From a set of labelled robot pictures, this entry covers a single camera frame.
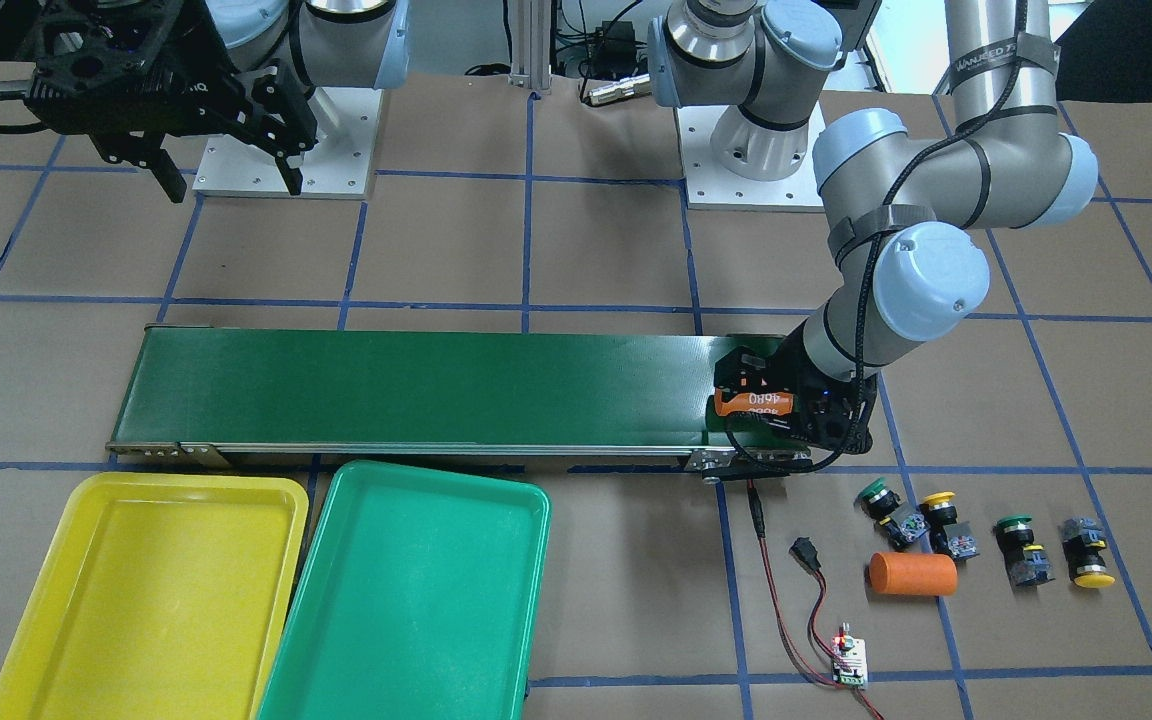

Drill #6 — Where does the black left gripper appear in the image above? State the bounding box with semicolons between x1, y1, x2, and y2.
714;344;876;462

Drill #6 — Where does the green push button inner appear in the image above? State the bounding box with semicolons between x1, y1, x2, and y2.
856;477;929;551

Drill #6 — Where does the yellow push button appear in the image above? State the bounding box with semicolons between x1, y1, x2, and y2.
1060;516;1116;591
919;491;979;562

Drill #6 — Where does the plain orange cylinder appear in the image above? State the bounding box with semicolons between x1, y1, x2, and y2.
867;552;958;597

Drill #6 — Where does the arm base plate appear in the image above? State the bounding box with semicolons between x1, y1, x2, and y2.
675;105;826;213
192;86;382;200

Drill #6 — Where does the red black wire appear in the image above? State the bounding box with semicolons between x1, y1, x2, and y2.
746;480;887;720

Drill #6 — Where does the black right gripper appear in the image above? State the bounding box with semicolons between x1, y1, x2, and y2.
24;1;317;204

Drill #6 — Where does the green push button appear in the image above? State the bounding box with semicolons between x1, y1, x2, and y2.
993;515;1053;588
856;477;929;551

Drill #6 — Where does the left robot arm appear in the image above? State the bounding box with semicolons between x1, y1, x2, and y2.
647;1;1098;468

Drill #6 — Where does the aluminium frame post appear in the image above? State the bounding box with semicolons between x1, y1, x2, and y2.
505;0;554;94

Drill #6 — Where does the small controller circuit board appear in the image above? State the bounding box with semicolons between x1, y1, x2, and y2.
829;623;869;691

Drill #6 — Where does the orange cylinder labelled 4680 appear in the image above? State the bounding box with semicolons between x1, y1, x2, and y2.
713;388;796;416

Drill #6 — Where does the green push button outer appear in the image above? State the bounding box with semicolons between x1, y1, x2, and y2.
993;515;1053;588

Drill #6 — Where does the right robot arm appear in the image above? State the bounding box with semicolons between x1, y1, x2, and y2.
23;1;410;202

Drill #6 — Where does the yellow tray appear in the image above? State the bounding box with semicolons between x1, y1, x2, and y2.
0;471;308;719

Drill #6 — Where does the green tray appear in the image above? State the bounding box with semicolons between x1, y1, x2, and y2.
259;460;550;719

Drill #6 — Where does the green conveyor belt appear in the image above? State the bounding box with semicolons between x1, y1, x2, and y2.
108;325;776;464

